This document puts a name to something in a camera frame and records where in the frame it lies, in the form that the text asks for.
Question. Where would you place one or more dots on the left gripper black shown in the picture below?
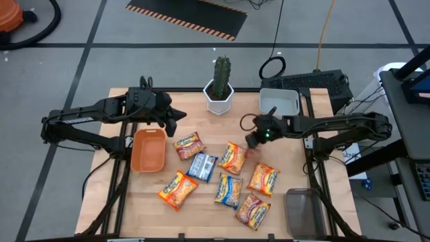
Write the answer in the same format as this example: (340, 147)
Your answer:
(158, 107)

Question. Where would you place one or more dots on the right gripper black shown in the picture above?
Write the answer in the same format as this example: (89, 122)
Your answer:
(268, 127)

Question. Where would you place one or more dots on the red Maruchan noodle pack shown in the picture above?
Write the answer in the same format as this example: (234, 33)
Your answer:
(252, 211)
(189, 146)

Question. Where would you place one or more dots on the orange Maruchan noodle pack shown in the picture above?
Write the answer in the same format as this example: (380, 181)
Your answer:
(177, 190)
(263, 179)
(231, 158)

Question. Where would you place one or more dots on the blue Maruchan noodle pack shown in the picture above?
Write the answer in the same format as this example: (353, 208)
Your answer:
(202, 167)
(228, 191)

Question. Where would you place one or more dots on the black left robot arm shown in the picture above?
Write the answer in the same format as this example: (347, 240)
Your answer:
(84, 112)

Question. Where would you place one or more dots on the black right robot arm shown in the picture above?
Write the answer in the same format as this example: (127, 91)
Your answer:
(336, 122)

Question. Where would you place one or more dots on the white plastic bin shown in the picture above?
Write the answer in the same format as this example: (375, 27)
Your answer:
(280, 99)

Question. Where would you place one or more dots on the orange plastic bin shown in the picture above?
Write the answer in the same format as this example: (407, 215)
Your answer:
(148, 151)

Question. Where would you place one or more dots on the white hexagonal plant pot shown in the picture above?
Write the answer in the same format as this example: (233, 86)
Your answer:
(218, 106)

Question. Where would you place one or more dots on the green cactus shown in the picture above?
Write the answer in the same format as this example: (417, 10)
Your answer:
(221, 75)

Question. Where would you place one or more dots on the white paper sheet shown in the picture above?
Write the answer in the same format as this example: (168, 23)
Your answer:
(352, 158)

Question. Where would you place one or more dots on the grey translucent plastic bin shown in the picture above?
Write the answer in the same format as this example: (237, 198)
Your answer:
(305, 213)

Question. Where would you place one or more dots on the black hazard-striped floor mat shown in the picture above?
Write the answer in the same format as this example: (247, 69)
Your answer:
(188, 13)

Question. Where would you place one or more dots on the small blue object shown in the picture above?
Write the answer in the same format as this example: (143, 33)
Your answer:
(368, 183)

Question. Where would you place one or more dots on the white plastic container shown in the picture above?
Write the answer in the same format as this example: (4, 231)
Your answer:
(386, 69)

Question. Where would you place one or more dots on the grey desk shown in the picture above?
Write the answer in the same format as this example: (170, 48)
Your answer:
(410, 127)

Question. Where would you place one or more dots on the black desk monitor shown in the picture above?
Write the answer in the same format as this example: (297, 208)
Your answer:
(418, 89)

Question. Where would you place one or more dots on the black keyboard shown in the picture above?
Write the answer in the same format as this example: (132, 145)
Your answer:
(424, 181)

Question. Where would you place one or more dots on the orange shop vacuum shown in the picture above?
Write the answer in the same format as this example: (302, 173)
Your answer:
(9, 15)

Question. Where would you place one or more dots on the black aluminium table frame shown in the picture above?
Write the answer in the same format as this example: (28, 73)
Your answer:
(116, 195)

